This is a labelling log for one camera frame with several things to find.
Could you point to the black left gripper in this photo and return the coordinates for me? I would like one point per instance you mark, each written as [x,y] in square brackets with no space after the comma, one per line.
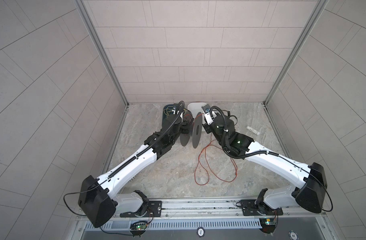
[183,125]

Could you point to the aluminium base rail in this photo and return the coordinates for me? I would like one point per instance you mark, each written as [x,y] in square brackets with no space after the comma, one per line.
[204,214]

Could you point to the white glue stick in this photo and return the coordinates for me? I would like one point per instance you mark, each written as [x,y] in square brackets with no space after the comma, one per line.
[252,130]

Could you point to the right green circuit board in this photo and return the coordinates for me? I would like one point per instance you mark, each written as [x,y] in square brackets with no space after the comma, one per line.
[268,225]

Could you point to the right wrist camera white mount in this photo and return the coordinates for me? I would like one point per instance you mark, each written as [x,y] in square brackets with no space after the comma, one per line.
[207,114]

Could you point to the aluminium corner wall profile right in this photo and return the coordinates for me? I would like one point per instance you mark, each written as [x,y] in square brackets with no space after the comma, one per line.
[310,23]

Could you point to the dark teal plastic tray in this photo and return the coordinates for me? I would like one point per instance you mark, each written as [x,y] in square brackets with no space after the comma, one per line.
[169,110]

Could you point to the aluminium corner wall profile left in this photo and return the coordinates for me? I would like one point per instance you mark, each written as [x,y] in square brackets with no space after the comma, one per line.
[80,6]

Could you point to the aluminium corner wall profile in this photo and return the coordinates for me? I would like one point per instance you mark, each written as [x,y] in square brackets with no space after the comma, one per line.
[310,23]
[80,6]

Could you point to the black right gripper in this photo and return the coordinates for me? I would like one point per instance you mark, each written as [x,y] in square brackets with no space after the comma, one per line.
[206,127]

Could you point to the white plastic tray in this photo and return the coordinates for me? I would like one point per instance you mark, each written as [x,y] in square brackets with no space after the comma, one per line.
[196,108]

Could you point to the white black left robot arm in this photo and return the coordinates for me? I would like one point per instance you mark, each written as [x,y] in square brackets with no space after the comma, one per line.
[99,198]

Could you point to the green circuit board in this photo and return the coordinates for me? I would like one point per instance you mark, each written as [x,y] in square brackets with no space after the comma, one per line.
[268,225]
[139,226]

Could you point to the grey perforated cable spool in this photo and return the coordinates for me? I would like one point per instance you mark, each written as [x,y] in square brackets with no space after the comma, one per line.
[193,133]

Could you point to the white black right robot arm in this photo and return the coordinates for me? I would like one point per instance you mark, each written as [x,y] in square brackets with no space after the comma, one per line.
[308,185]

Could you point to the left green circuit board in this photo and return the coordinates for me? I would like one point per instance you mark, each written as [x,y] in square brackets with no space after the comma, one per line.
[139,226]

